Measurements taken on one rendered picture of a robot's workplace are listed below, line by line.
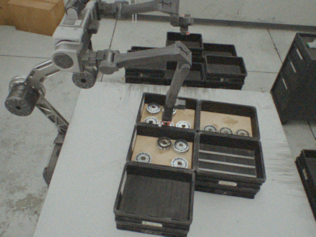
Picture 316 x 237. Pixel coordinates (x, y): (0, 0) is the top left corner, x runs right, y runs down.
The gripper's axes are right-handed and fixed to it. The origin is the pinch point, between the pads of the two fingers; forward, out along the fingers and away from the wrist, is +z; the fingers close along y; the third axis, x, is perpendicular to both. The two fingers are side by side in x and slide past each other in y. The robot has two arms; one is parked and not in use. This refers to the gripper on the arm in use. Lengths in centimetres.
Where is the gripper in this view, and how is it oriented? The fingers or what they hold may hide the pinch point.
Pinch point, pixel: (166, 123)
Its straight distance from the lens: 191.0
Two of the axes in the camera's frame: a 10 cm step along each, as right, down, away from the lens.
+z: -1.1, 6.9, 7.1
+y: 1.3, -7.0, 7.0
